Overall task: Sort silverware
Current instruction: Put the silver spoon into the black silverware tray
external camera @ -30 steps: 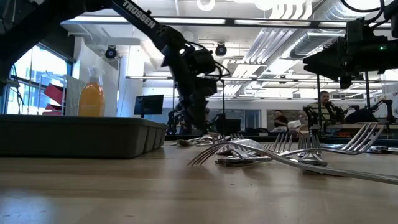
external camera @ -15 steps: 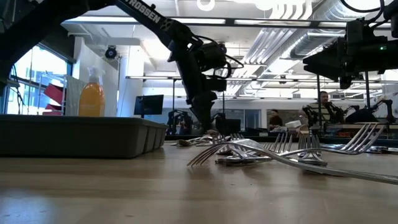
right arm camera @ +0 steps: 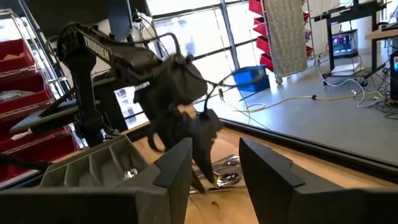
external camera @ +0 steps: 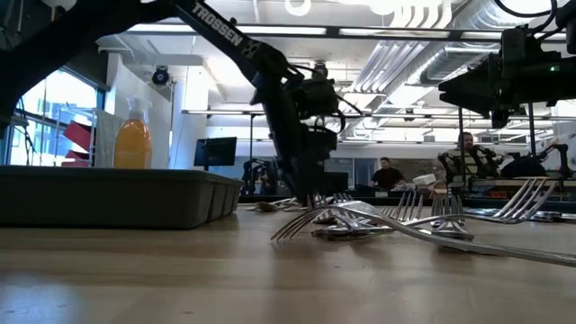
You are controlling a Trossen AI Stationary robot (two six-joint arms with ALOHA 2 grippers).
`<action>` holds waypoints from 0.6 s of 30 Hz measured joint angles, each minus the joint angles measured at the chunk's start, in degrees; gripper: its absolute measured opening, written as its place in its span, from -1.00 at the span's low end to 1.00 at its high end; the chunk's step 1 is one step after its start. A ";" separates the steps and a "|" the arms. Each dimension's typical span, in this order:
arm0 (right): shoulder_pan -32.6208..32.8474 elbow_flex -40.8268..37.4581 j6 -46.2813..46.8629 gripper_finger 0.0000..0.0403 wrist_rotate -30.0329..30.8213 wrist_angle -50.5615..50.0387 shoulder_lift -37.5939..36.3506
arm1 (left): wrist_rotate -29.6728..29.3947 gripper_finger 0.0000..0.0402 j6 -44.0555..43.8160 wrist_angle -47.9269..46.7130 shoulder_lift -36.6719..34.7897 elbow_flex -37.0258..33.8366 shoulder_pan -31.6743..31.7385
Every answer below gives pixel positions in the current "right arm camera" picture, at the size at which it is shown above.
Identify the black computer tower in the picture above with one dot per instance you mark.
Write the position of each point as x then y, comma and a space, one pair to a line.
394, 77

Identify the blue plastic crate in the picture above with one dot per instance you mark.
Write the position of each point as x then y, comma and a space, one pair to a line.
250, 79

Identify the computer with coloured lights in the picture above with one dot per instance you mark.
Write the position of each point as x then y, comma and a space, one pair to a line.
343, 43

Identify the grey plastic cutlery tray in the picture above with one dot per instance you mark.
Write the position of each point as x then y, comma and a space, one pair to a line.
77, 174

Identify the large red storage bin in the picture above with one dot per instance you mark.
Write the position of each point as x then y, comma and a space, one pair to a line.
25, 105
15, 54
40, 155

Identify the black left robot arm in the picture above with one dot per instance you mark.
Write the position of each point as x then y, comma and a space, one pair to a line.
96, 49

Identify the small red storage bin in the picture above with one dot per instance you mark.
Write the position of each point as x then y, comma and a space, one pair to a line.
263, 45
255, 6
260, 26
266, 62

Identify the black aluminium table frame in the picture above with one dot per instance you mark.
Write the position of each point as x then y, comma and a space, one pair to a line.
311, 151

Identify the wooden desk top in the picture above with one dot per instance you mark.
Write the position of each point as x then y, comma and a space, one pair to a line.
381, 34

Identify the grey side platform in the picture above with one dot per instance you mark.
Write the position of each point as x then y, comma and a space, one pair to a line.
37, 123

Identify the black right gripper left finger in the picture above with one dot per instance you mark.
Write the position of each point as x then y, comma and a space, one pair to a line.
168, 199

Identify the red bin shelf rack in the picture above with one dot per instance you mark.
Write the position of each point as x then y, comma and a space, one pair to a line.
287, 37

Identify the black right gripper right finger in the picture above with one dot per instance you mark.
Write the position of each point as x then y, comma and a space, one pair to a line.
280, 199

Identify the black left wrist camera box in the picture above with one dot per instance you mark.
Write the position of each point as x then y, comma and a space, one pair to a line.
206, 124

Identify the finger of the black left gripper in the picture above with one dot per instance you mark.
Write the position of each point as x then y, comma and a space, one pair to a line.
206, 158
197, 186

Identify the black metal desk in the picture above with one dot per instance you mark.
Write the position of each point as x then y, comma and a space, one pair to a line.
330, 40

